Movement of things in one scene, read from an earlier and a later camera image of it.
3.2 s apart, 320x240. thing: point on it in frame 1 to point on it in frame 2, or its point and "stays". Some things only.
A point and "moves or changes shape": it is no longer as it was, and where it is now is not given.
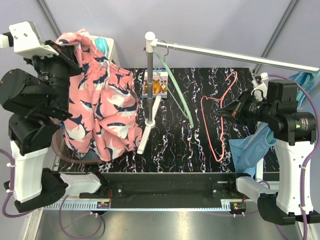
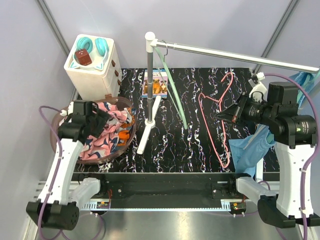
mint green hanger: [189, 115] to [160, 51]
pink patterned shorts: [104, 120] moves or changes shape
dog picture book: [160, 83] stays
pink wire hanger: [222, 117] moves or changes shape
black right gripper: [235, 110] stays
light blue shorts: [249, 150] stays
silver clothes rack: [151, 44] stays
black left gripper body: [57, 69] to [97, 121]
